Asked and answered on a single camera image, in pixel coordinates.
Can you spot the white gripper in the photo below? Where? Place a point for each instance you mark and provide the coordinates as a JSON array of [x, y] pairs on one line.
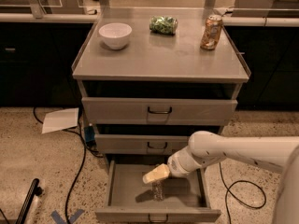
[[175, 165]]

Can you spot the clear plastic water bottle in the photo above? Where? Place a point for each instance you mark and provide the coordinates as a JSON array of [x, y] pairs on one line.
[[158, 191]]

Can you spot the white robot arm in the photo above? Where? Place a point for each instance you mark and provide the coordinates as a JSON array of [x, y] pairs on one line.
[[276, 154]]

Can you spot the bottom grey drawer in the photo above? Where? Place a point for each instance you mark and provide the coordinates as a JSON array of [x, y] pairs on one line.
[[129, 199]]

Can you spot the grey drawer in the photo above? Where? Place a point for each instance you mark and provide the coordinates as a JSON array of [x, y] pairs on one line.
[[129, 199], [140, 144], [153, 111]]

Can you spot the middle grey drawer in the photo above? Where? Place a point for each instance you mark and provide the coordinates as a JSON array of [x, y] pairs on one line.
[[140, 144]]

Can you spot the top grey drawer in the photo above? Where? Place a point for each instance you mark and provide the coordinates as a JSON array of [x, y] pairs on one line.
[[153, 111]]

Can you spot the grey metal drawer cabinet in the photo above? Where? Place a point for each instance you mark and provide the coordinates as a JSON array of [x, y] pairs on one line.
[[158, 66]]

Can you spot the dark counter cabinet left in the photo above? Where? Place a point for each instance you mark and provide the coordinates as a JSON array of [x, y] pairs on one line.
[[36, 60]]

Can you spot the blue power adapter box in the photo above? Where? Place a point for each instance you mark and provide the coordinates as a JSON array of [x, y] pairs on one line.
[[89, 136]]

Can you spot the white paper sheet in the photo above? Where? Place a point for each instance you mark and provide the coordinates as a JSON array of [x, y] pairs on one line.
[[60, 120]]

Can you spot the black bar lower left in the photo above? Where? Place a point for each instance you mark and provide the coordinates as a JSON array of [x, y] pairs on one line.
[[34, 191]]

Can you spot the white ceramic bowl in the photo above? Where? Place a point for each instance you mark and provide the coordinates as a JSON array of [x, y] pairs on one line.
[[115, 35]]

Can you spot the green snack bag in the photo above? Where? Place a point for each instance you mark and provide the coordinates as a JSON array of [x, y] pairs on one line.
[[164, 25]]

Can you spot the orange soda can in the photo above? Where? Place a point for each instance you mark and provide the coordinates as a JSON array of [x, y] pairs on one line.
[[212, 32]]

